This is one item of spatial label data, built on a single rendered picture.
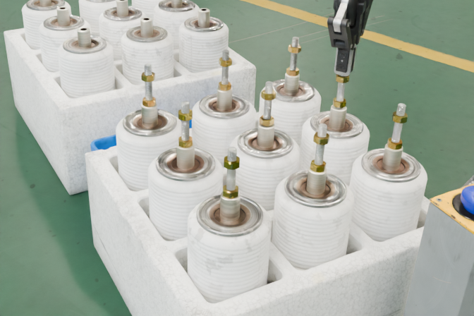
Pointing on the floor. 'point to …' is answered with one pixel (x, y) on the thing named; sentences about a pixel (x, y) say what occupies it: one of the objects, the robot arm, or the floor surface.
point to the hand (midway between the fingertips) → (345, 59)
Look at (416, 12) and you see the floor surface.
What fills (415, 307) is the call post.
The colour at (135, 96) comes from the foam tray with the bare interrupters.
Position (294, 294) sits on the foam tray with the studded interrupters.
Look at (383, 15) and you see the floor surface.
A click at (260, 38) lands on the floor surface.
